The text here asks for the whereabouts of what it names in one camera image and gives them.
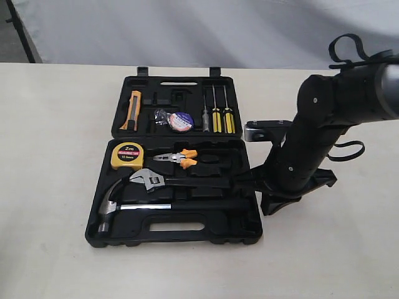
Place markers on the yellow black screwdriver right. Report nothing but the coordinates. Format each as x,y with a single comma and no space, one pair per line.
229,126

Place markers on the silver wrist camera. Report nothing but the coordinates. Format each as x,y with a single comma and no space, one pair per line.
263,130

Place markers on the adjustable wrench black handle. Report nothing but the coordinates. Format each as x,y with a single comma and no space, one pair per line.
153,181

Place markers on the orange utility knife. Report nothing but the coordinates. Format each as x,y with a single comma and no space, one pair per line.
131,122

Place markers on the black electrical tape roll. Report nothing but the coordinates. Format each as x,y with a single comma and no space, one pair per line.
180,122

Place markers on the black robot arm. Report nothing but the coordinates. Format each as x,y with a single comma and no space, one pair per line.
327,106

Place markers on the pliers with orange handles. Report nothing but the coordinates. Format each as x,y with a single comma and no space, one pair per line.
185,158

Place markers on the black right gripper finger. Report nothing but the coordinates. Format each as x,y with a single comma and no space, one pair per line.
270,204

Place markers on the yellow black screwdriver left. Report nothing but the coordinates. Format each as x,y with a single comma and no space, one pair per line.
217,127

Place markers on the clear voltage tester screwdriver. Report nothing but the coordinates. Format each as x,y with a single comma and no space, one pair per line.
205,116

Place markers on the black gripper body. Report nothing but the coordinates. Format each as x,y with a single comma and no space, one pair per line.
291,163

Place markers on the yellow measuring tape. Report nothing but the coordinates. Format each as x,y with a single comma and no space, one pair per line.
127,154

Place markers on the yellow black screwdriver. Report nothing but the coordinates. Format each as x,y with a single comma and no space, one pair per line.
229,126
217,127

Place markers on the black plastic tool case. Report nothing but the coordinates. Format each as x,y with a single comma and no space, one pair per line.
219,155

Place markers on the claw hammer black grip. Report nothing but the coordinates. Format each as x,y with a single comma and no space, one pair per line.
108,207

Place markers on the black stand pole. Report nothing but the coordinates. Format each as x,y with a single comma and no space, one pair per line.
15,20

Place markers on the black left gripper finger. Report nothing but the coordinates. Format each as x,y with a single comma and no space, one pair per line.
322,177

